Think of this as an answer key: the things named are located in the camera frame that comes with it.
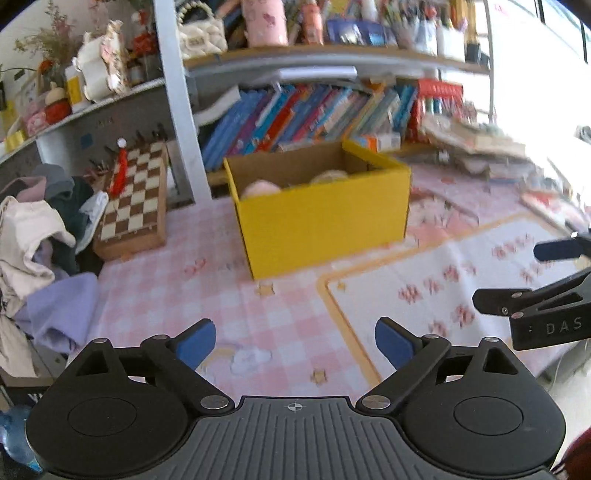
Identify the blue water bottle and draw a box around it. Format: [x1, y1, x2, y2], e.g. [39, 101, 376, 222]
[0, 404, 45, 474]

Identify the lilac garment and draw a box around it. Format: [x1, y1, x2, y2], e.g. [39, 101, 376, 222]
[15, 271, 101, 355]

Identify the row of colourful books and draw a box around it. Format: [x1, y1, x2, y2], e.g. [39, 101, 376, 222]
[201, 78, 419, 172]

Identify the red white figurine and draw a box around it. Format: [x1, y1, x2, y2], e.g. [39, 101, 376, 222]
[43, 82, 73, 124]

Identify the wooden chessboard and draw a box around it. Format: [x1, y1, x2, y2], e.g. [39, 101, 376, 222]
[91, 140, 170, 262]

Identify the black gold trophy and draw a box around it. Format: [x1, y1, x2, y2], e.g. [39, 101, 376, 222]
[463, 0, 484, 64]

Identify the blue box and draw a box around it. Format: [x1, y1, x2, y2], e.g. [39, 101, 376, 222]
[325, 17, 399, 48]

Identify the dark green garment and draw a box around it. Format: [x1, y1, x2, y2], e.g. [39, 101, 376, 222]
[43, 176, 110, 274]

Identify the red white box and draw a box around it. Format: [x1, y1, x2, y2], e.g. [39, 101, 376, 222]
[417, 78, 465, 142]

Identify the pink bottle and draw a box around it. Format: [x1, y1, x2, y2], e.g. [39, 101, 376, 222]
[299, 0, 325, 45]

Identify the white quilted handbag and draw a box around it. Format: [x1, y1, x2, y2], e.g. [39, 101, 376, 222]
[177, 0, 230, 59]

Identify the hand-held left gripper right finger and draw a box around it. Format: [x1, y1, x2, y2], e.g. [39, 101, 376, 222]
[355, 316, 521, 414]

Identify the messy stack of books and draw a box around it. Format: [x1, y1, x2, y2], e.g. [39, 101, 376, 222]
[419, 112, 528, 182]

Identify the yellow white box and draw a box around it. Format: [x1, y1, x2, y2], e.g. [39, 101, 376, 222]
[64, 65, 87, 113]

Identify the white orange carton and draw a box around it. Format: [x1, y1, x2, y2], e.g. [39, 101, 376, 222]
[350, 132, 403, 154]

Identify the pink checked tablecloth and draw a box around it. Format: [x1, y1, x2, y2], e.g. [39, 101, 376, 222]
[69, 152, 591, 402]

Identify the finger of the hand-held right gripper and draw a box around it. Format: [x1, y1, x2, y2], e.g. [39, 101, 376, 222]
[472, 270, 591, 320]
[533, 231, 591, 264]

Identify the grey garment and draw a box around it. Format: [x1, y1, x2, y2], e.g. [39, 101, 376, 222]
[31, 163, 75, 195]

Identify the dried flower bouquet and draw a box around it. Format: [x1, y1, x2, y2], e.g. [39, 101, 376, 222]
[13, 0, 93, 89]

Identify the pink printed cup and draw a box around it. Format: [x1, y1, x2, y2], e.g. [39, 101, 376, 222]
[241, 0, 290, 48]

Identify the thick white book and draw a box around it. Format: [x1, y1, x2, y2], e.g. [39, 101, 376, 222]
[193, 85, 242, 126]

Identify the clear tape roll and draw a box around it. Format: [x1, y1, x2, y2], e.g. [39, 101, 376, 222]
[308, 169, 350, 186]

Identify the pink soft ball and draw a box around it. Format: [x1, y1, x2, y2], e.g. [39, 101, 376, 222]
[241, 178, 283, 200]

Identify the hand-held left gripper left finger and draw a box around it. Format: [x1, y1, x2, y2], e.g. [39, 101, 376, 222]
[73, 318, 236, 415]

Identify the yellow cardboard box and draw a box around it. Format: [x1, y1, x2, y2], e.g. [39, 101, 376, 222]
[223, 138, 413, 281]

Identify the white floral mat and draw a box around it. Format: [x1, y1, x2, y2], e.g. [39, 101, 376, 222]
[318, 213, 591, 393]

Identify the cream garment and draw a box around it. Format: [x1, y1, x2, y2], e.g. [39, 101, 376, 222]
[0, 196, 78, 378]

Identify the dark red cloth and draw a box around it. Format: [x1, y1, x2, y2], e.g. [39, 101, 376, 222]
[551, 426, 591, 480]

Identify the white desk shelf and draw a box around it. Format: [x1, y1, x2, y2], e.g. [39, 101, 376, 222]
[0, 0, 496, 208]

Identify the grey lamp bar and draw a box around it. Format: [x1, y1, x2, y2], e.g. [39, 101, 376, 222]
[278, 66, 359, 82]

